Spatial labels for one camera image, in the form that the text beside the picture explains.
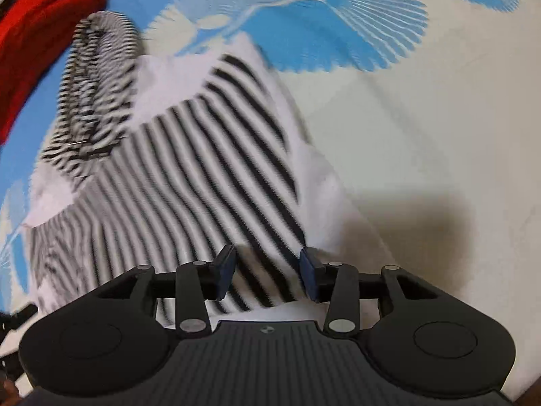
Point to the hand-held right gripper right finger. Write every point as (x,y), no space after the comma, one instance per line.
(308,275)

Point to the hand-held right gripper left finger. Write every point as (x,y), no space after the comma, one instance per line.
(226,273)

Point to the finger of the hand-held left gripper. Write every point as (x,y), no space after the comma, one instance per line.
(12,317)

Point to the black white striped shirt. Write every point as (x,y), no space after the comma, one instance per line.
(190,169)

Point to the blue white printed bed sheet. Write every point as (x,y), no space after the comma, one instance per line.
(422,135)

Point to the red cloth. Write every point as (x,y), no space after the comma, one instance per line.
(38,29)

